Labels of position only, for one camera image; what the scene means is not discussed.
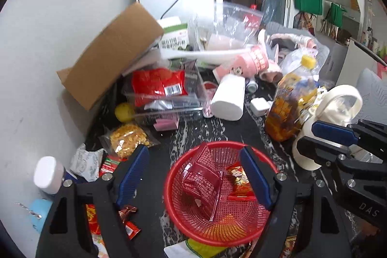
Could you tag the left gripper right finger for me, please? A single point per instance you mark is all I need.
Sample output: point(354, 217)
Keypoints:
point(259, 174)

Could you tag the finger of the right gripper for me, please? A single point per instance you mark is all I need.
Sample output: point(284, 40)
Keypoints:
point(334, 133)
point(324, 154)

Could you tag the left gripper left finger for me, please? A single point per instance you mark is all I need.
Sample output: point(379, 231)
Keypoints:
point(129, 174)

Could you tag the dark red candy pack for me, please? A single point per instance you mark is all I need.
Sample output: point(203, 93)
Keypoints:
point(202, 181)

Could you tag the cream white kettle jug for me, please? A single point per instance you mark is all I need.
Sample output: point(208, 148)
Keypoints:
point(337, 106)

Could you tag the yellow corn snack bag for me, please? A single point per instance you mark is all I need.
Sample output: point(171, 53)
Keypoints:
point(121, 142)

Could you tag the red plastic mesh basket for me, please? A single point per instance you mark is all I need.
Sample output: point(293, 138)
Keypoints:
point(235, 222)

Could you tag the orange iced tea bottle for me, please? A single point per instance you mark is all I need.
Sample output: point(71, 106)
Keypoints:
point(296, 91)

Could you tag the yellow lemon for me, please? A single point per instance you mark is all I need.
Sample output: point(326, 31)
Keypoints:
point(124, 112)

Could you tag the white power adapter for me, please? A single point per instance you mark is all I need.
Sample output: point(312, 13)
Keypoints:
point(259, 106)

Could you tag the white tissue roll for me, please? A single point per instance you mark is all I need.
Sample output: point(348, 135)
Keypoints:
point(228, 101)

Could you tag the white cap supplement bottle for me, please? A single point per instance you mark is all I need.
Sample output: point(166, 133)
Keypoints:
point(48, 175)

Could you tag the yellow green flat packet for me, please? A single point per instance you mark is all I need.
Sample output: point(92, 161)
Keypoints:
point(192, 248)

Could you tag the light blue round gadget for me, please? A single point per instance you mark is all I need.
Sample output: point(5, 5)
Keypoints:
point(40, 209)

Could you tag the clear plastic container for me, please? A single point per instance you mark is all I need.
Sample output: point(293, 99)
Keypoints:
point(173, 108)

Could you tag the red snack bag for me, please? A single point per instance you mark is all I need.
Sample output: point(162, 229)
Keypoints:
point(149, 85)

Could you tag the pink paper cup stack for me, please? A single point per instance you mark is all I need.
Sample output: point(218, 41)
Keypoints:
point(247, 64)

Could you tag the red cola bottle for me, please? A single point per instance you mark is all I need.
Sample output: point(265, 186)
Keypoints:
point(253, 18)

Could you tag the brown cardboard box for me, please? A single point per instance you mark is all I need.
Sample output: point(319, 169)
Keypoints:
point(116, 47)

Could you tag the green white box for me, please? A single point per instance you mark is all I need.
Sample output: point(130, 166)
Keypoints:
point(175, 33)

